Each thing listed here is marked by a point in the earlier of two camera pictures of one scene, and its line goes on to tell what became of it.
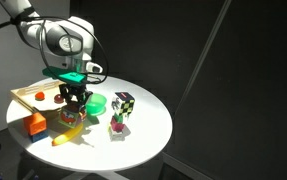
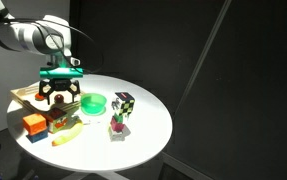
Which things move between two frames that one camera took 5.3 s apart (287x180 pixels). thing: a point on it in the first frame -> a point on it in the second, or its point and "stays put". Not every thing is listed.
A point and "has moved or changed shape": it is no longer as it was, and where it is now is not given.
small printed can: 69,114 has moved or changed shape
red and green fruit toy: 116,126 stays put
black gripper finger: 82,99 -> 74,88
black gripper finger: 67,97 -> 45,89
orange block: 34,123 stays put
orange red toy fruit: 39,96 stays put
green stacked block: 119,119 stays put
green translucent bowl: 96,104 stays put
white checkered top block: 122,103 stays put
